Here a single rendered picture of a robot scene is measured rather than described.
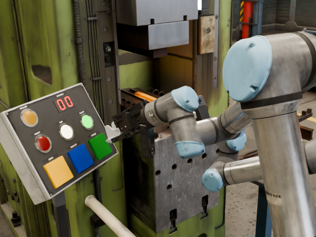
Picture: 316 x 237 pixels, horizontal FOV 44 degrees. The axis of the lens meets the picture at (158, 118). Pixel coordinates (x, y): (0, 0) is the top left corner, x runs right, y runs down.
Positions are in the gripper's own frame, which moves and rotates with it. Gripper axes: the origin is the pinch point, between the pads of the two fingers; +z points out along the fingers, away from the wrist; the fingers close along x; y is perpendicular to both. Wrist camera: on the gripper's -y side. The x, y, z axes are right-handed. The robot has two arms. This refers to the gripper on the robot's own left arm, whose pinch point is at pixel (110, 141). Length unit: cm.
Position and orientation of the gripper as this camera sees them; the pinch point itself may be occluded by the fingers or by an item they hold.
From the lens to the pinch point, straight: 130.1
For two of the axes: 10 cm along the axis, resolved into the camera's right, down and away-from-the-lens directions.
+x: -5.0, 3.2, -8.1
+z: -7.4, 3.4, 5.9
